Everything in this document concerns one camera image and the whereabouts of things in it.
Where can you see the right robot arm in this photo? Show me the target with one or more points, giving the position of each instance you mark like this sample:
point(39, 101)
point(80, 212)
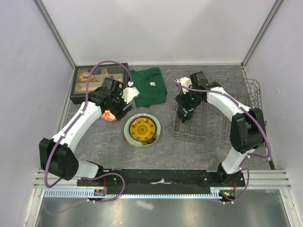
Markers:
point(247, 132)

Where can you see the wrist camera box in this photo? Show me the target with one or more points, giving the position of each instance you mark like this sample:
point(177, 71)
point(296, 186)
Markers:
point(130, 93)
point(185, 82)

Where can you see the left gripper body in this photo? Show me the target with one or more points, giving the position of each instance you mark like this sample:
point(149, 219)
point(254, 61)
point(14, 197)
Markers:
point(117, 106)

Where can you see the grey wire dish rack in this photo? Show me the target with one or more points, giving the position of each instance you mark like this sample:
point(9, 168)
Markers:
point(208, 124)

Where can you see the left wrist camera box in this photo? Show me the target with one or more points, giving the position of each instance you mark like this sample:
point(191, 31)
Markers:
point(130, 93)

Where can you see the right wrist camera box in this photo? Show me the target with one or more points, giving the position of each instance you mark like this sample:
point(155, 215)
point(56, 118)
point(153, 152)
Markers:
point(185, 82)

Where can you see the yellow small plate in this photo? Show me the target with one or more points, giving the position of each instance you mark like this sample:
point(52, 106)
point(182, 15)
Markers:
point(142, 129)

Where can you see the beige bird pattern plate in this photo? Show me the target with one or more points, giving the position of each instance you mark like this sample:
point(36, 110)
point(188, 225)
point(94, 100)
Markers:
point(141, 144)

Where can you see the blue white cable duct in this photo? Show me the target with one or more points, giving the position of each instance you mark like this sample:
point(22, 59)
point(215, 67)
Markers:
point(95, 194)

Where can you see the light green flower plate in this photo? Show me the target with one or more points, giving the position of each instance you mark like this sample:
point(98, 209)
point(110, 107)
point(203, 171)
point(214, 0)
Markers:
point(126, 127)

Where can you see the white orange patterned bowl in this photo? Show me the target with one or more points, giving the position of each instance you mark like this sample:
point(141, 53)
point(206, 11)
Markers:
point(108, 116)

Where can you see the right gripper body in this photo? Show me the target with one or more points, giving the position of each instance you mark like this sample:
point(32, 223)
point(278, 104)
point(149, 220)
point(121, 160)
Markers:
point(191, 98)

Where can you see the dark green mug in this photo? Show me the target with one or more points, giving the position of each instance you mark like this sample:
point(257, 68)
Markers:
point(185, 115)

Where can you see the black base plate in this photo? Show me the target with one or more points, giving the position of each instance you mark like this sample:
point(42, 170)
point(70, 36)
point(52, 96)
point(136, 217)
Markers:
point(167, 182)

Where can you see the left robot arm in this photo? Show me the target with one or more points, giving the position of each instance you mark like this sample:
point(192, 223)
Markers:
point(57, 154)

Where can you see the green folded t-shirt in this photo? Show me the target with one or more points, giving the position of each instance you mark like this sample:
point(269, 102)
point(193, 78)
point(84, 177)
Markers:
point(151, 85)

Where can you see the black compartment box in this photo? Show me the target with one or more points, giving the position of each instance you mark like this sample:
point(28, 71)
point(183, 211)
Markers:
point(78, 89)

